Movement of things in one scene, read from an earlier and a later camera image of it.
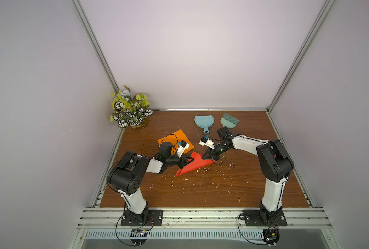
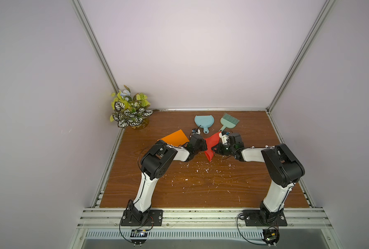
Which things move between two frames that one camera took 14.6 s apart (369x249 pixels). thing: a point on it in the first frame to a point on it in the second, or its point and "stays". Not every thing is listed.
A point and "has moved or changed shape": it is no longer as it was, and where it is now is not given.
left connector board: (139, 236) stays
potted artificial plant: (130, 111) stays
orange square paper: (174, 138) stays
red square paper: (198, 161) has moved or changed shape
